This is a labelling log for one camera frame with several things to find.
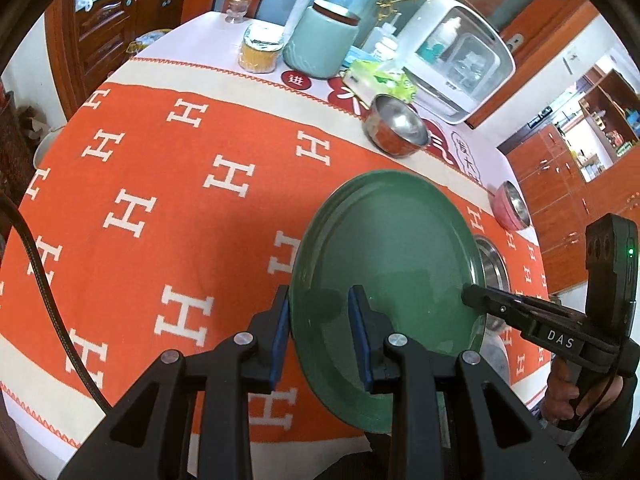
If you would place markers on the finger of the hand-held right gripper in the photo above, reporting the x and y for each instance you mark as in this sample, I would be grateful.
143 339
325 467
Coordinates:
480 300

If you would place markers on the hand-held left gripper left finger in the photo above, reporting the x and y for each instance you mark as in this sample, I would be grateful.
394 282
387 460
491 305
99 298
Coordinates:
282 340

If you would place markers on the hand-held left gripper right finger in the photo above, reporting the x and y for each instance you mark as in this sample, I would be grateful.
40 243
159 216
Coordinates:
360 340

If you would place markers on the green plate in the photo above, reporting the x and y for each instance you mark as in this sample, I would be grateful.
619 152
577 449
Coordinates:
400 260

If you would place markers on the small steel bowl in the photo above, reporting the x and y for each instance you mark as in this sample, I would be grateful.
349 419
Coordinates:
400 115

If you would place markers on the person's right hand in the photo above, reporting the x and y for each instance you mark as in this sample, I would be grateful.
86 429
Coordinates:
560 390

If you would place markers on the large steel bowl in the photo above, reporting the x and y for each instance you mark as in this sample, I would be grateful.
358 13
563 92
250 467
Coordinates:
492 260

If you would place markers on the white plate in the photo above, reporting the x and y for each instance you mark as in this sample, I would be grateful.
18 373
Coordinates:
497 355

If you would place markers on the pink steel bowl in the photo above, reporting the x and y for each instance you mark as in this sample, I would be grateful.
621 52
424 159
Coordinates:
502 210

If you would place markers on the wooden shelf cabinet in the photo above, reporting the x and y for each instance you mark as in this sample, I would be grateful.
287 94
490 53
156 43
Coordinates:
550 180

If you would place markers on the green tissue pack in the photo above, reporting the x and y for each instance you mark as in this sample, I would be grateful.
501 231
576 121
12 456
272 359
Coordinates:
380 80

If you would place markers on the white bottle teal label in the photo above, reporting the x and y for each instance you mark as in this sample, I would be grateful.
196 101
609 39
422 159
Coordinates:
442 40

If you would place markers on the yellow jar with lid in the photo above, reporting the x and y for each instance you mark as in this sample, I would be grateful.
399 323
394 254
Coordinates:
257 52

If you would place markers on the white sterilizer cabinet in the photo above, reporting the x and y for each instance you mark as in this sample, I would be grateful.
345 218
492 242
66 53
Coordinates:
435 10

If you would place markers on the mint green canister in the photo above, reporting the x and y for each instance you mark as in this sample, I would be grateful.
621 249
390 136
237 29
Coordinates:
320 45

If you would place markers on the small glass jar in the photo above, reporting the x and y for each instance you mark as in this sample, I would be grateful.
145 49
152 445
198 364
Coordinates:
237 10

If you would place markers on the wooden kitchen base cabinet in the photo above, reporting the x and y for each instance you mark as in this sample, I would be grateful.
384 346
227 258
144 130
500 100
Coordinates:
100 35

